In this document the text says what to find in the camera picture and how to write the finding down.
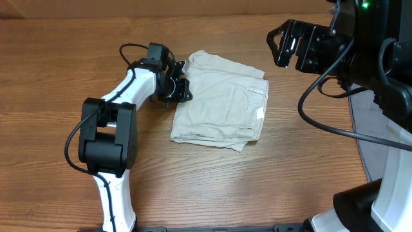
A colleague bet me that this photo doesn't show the beige shorts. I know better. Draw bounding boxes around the beige shorts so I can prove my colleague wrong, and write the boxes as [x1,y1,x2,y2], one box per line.
[170,50,269,152]

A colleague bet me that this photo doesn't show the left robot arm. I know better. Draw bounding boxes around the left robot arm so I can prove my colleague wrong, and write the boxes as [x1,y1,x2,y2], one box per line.
[74,43,192,231]

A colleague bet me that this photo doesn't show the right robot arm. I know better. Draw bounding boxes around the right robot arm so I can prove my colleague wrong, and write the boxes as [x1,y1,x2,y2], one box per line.
[267,0,411,232]

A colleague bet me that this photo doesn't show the grey shorts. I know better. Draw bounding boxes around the grey shorts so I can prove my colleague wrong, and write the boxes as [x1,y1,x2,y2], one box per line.
[348,84,387,183]

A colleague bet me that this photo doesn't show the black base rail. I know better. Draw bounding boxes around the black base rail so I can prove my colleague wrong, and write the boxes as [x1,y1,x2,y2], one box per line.
[77,222,364,232]

